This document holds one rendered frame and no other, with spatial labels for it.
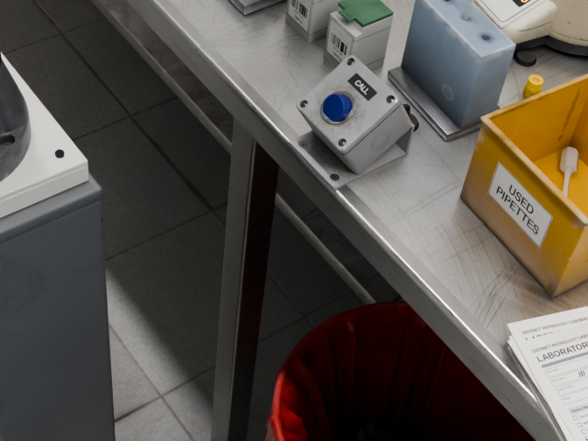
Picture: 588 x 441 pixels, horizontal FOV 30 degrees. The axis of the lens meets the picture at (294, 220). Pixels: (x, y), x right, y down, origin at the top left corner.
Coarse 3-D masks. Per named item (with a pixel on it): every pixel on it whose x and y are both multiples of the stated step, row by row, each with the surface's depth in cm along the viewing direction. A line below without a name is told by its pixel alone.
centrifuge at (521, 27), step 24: (480, 0) 112; (504, 0) 112; (528, 0) 111; (552, 0) 110; (576, 0) 108; (504, 24) 110; (528, 24) 110; (552, 24) 111; (576, 24) 110; (528, 48) 113; (576, 48) 112
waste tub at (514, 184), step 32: (544, 96) 94; (576, 96) 97; (512, 128) 95; (544, 128) 98; (576, 128) 101; (480, 160) 94; (512, 160) 90; (544, 160) 102; (480, 192) 96; (512, 192) 92; (544, 192) 88; (576, 192) 100; (512, 224) 93; (544, 224) 90; (576, 224) 86; (544, 256) 91; (576, 256) 89; (544, 288) 93
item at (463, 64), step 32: (416, 0) 102; (448, 0) 102; (416, 32) 104; (448, 32) 100; (480, 32) 99; (416, 64) 106; (448, 64) 101; (480, 64) 97; (416, 96) 106; (448, 96) 103; (480, 96) 101; (448, 128) 103
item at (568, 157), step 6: (564, 150) 101; (570, 150) 101; (576, 150) 101; (564, 156) 101; (570, 156) 101; (576, 156) 101; (564, 162) 100; (570, 162) 100; (576, 162) 101; (564, 168) 100; (570, 168) 100; (576, 168) 100; (570, 174) 101
